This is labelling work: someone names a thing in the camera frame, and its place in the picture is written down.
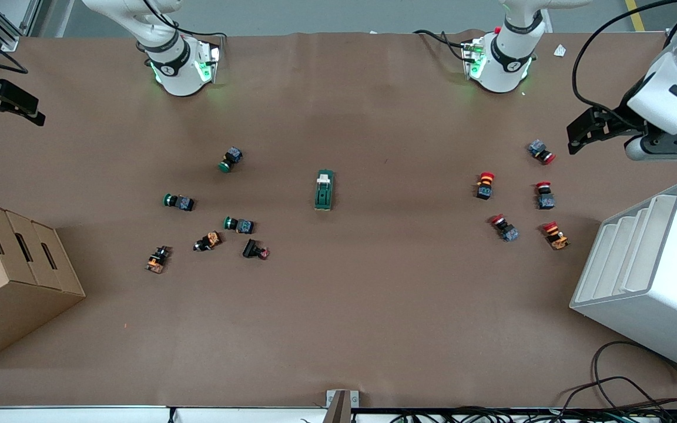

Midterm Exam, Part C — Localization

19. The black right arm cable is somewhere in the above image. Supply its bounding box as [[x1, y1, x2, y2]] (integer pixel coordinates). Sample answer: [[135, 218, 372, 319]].
[[142, 0, 227, 39]]

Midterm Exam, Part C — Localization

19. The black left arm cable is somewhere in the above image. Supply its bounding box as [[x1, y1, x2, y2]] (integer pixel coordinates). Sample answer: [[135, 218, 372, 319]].
[[572, 0, 677, 127]]

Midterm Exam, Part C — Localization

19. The green push button blue base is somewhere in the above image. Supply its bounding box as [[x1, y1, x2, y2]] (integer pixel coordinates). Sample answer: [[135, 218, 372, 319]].
[[223, 216, 255, 234], [163, 193, 196, 212], [218, 146, 243, 173]]

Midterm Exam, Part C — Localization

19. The black button orange base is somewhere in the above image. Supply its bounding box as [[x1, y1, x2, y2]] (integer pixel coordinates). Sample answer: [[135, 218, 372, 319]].
[[193, 231, 223, 252], [145, 246, 172, 274]]

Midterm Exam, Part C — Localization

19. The red mushroom button blue base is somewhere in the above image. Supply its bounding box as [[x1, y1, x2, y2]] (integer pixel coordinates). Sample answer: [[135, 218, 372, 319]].
[[535, 181, 556, 210], [528, 139, 556, 165], [489, 214, 520, 243]]

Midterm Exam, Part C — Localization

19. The black left base cable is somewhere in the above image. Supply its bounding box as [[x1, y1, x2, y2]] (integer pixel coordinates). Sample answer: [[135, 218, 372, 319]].
[[414, 29, 468, 62]]

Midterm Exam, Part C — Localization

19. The white grey slotted organizer box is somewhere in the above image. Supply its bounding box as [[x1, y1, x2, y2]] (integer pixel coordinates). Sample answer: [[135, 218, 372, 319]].
[[569, 182, 677, 378]]

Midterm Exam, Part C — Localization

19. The black looped cable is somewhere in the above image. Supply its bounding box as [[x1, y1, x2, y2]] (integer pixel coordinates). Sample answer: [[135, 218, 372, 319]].
[[562, 341, 677, 412]]

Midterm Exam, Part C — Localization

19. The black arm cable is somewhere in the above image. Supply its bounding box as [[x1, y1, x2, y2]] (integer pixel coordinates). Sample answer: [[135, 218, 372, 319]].
[[142, 0, 227, 39], [572, 0, 677, 127]]

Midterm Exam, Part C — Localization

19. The brown cardboard slotted box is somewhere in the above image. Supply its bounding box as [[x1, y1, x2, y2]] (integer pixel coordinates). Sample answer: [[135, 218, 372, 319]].
[[0, 196, 86, 370]]

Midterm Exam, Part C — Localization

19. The brown table mat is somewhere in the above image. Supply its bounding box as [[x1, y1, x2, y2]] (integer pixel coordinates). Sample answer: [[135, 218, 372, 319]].
[[0, 29, 677, 409]]

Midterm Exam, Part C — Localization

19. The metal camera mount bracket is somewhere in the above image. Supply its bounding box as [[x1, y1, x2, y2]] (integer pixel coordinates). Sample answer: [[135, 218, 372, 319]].
[[325, 389, 360, 423]]

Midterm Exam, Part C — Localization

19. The black square button red base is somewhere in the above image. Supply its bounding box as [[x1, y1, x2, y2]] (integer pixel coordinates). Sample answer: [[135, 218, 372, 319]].
[[242, 239, 270, 260]]

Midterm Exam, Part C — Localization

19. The green load switch white handle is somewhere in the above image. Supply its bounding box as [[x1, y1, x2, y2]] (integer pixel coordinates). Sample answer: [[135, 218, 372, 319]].
[[314, 169, 335, 212]]

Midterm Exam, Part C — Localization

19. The red button orange ringed body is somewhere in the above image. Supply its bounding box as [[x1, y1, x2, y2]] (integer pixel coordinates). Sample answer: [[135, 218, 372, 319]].
[[475, 172, 496, 200]]

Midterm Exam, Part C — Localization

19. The red button orange base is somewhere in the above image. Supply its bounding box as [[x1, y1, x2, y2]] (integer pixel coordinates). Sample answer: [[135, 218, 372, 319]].
[[541, 221, 570, 251]]

